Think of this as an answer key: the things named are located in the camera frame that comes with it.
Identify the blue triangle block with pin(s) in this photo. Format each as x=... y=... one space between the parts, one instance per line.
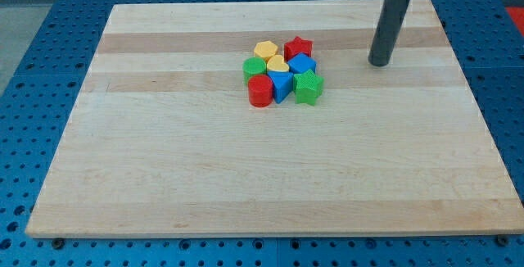
x=282 y=84

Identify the blue cube block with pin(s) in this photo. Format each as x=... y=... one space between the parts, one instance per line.
x=301 y=63

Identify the red cylinder block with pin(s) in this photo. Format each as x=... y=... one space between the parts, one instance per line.
x=260 y=90

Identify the green cylinder block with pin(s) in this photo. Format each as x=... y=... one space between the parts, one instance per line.
x=253 y=66

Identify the green star block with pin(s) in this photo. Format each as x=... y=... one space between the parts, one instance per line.
x=307 y=87

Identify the yellow heart block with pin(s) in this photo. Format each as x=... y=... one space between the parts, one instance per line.
x=277 y=63

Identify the yellow hexagon block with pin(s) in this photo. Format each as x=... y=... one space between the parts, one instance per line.
x=265 y=50

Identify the red star block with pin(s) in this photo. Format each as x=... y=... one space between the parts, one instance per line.
x=296 y=46

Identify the wooden board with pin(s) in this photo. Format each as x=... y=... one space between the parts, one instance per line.
x=162 y=141

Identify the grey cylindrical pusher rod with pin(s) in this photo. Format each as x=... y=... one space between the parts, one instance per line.
x=387 y=31

